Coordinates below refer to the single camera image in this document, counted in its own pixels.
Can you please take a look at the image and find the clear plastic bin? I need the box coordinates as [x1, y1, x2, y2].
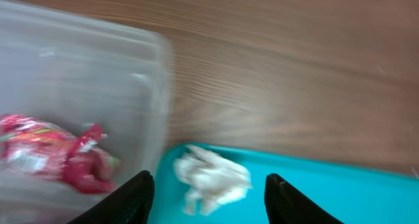
[1, 0, 172, 223]

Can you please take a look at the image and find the teal serving tray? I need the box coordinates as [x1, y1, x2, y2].
[149, 144, 418, 224]

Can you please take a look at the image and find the white napkin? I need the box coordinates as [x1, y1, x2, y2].
[173, 144, 253, 215]

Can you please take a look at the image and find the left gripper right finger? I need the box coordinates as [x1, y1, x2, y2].
[264, 174, 342, 224]

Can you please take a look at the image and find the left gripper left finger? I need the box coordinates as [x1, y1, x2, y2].
[68, 170, 155, 224]

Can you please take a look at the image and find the red snack wrapper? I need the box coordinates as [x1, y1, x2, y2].
[1, 114, 120, 194]

